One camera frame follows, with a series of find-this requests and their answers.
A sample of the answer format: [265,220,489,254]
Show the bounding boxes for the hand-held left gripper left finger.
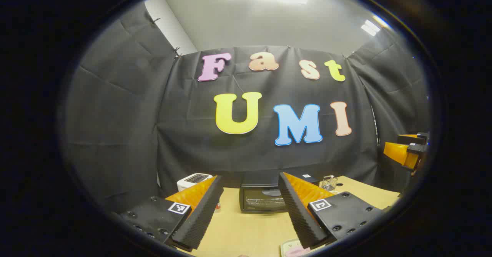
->
[117,175,224,250]

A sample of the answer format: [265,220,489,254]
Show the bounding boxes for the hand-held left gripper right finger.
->
[278,172,385,250]

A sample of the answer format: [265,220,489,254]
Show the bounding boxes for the white plate with pink food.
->
[280,239,320,257]

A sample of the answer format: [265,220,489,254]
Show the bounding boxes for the black electric oven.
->
[239,171,319,214]

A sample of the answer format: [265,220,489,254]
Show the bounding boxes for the white toaster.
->
[176,173,213,192]

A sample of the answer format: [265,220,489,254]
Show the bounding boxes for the black backdrop cloth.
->
[61,3,431,211]

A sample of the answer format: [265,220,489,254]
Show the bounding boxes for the wire mesh utensil basket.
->
[322,175,339,191]

